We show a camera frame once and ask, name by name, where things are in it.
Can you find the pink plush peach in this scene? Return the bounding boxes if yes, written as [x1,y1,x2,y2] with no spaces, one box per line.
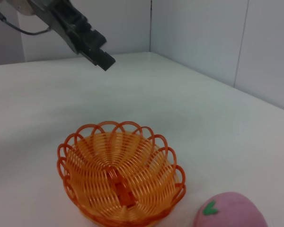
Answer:
[193,191,268,227]

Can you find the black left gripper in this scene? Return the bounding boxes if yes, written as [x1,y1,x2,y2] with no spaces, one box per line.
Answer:
[29,0,116,72]

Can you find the orange plastic woven basket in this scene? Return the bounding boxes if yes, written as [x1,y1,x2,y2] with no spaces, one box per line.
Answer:
[56,121,187,227]

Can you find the left wrist cable with plug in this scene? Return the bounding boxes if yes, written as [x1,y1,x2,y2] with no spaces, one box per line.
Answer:
[0,5,51,36]

